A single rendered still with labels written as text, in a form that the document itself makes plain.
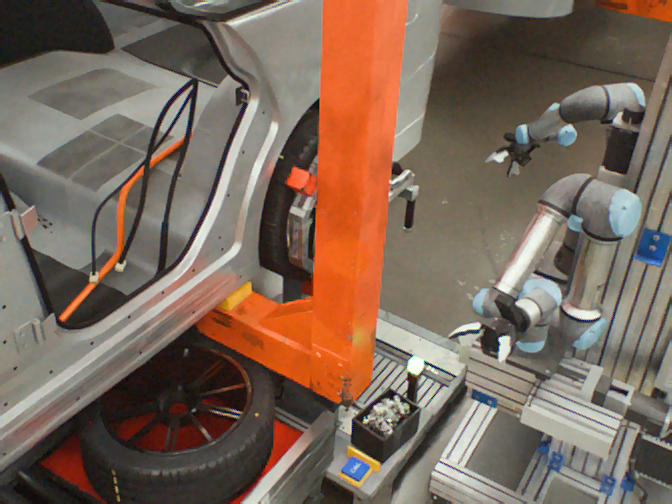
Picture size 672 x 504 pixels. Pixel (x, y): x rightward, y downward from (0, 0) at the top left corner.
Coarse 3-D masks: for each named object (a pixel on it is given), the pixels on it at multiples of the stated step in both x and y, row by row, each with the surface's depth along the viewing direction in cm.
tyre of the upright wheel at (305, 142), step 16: (304, 128) 312; (288, 144) 308; (304, 144) 307; (288, 160) 305; (304, 160) 306; (272, 176) 305; (288, 176) 303; (272, 192) 304; (288, 192) 305; (272, 208) 305; (288, 208) 309; (272, 224) 306; (272, 240) 310; (272, 256) 315; (288, 256) 322; (288, 272) 327; (304, 272) 338
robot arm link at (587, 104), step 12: (576, 96) 296; (588, 96) 293; (600, 96) 292; (564, 108) 299; (576, 108) 295; (588, 108) 293; (600, 108) 292; (540, 120) 319; (552, 120) 310; (564, 120) 302; (576, 120) 299; (588, 120) 298; (516, 132) 334; (528, 132) 329; (540, 132) 321; (552, 132) 318; (528, 144) 333
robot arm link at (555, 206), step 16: (576, 176) 236; (592, 176) 238; (560, 192) 236; (576, 192) 233; (544, 208) 238; (560, 208) 237; (528, 224) 242; (544, 224) 238; (560, 224) 240; (528, 240) 239; (544, 240) 238; (512, 256) 240; (528, 256) 238; (512, 272) 239; (528, 272) 239; (496, 288) 240; (512, 288) 238; (480, 304) 241
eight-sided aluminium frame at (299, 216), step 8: (312, 168) 306; (296, 200) 306; (304, 200) 308; (312, 200) 305; (296, 208) 305; (304, 208) 304; (312, 208) 307; (296, 216) 305; (304, 216) 304; (296, 224) 310; (304, 224) 306; (296, 232) 312; (304, 232) 308; (296, 240) 315; (304, 240) 311; (296, 248) 317; (304, 248) 313; (296, 256) 316; (304, 256) 315; (296, 264) 317; (304, 264) 317; (312, 264) 323; (312, 272) 326
